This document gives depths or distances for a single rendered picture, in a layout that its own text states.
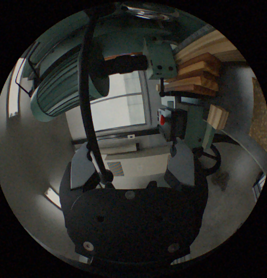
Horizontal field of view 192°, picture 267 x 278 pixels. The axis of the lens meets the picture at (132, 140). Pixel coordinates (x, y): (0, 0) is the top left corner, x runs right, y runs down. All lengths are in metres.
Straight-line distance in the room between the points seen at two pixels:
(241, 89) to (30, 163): 1.84
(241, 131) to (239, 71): 0.11
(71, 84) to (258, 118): 0.34
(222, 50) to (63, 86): 0.31
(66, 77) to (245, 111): 0.35
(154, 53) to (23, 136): 1.68
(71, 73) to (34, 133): 1.55
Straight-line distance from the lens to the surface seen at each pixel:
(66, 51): 0.29
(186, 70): 0.23
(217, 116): 0.18
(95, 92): 0.20
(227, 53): 0.19
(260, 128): 0.18
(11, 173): 1.63
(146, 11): 0.21
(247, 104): 0.20
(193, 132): 0.25
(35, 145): 1.69
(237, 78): 0.21
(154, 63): 0.23
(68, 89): 0.22
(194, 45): 0.23
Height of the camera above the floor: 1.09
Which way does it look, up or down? 4 degrees up
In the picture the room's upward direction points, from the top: 97 degrees counter-clockwise
